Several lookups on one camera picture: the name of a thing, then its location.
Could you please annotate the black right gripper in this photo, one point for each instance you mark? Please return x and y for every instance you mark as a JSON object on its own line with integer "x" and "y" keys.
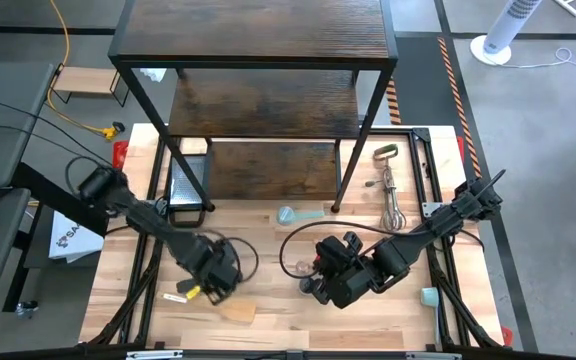
{"x": 338, "y": 257}

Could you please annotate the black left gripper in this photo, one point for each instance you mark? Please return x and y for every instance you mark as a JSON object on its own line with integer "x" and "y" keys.
{"x": 223, "y": 282}

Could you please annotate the dark green spice tin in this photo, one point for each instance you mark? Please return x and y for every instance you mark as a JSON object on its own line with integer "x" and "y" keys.
{"x": 184, "y": 286}

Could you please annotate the cork-lid glass spice jar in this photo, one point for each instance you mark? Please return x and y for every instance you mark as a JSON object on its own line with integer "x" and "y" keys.
{"x": 303, "y": 268}

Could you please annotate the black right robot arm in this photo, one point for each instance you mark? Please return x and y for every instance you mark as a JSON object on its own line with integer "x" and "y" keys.
{"x": 418, "y": 235}

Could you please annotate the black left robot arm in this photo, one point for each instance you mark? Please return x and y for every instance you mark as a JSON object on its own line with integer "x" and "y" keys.
{"x": 153, "y": 222}

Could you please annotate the black metal wooden shelf rack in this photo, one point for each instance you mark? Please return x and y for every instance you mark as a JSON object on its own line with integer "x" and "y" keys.
{"x": 253, "y": 30}

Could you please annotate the wide-blade wooden spatula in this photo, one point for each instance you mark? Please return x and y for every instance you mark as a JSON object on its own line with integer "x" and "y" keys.
{"x": 240, "y": 311}

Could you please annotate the mint green round measuring cup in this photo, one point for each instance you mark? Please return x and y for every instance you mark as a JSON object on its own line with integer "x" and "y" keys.
{"x": 285, "y": 216}

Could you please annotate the pale mint square scoop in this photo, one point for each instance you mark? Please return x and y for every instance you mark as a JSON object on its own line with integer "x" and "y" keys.
{"x": 429, "y": 296}

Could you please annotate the black-framed metal grater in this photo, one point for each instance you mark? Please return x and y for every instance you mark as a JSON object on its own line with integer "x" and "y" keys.
{"x": 180, "y": 185}

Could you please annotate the red table clamp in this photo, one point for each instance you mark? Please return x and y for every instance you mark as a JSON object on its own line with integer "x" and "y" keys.
{"x": 506, "y": 336}
{"x": 120, "y": 154}
{"x": 461, "y": 149}

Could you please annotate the orange black hazard tape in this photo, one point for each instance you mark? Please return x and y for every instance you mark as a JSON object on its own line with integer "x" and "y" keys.
{"x": 455, "y": 95}
{"x": 393, "y": 102}

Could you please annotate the caster wheel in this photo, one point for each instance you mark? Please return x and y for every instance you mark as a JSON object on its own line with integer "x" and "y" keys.
{"x": 27, "y": 310}

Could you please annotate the black diagonal bar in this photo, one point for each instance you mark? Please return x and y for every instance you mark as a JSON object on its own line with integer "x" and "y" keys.
{"x": 53, "y": 197}

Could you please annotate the white tower fan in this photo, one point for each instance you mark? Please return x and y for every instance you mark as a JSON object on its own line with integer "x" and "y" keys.
{"x": 510, "y": 20}

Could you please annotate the white plastic piece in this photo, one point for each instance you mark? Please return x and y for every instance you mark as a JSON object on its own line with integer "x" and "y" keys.
{"x": 568, "y": 7}

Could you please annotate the silver metal bracket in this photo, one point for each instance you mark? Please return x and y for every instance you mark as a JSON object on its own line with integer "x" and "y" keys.
{"x": 430, "y": 209}

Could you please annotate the black aluminium rig frame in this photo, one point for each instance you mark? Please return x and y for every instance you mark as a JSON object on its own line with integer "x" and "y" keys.
{"x": 420, "y": 136}

